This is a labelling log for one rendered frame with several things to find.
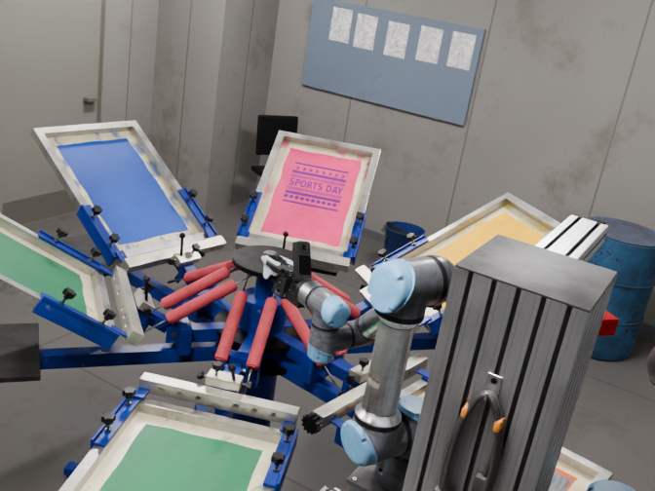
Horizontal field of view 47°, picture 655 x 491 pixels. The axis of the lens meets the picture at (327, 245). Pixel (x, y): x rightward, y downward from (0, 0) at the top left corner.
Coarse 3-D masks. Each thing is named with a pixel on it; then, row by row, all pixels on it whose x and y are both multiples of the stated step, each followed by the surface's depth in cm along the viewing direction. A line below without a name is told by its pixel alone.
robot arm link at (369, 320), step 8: (440, 256) 176; (448, 264) 174; (448, 272) 172; (448, 280) 172; (448, 288) 172; (440, 304) 182; (368, 312) 201; (360, 320) 204; (368, 320) 200; (376, 320) 197; (352, 328) 204; (360, 328) 203; (368, 328) 200; (376, 328) 198; (360, 336) 204; (368, 336) 202; (352, 344) 204; (360, 344) 206; (368, 344) 209
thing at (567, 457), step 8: (416, 384) 300; (424, 384) 301; (408, 392) 293; (416, 392) 296; (560, 456) 271; (568, 456) 269; (576, 456) 270; (568, 464) 270; (576, 464) 268; (584, 464) 266; (592, 464) 267; (584, 472) 267; (592, 472) 265; (600, 472) 263; (608, 472) 263; (592, 480) 258
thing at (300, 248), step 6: (294, 246) 207; (300, 246) 207; (306, 246) 208; (294, 252) 207; (300, 252) 207; (306, 252) 208; (294, 258) 207; (300, 258) 206; (306, 258) 208; (294, 264) 207; (300, 264) 206; (306, 264) 207; (294, 270) 207; (300, 270) 206; (306, 270) 207; (294, 276) 206; (300, 276) 205; (306, 276) 207
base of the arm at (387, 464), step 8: (376, 464) 200; (384, 464) 196; (392, 464) 194; (400, 464) 193; (376, 472) 198; (384, 472) 196; (392, 472) 194; (400, 472) 193; (384, 480) 195; (392, 480) 194; (400, 480) 193; (392, 488) 194; (400, 488) 193
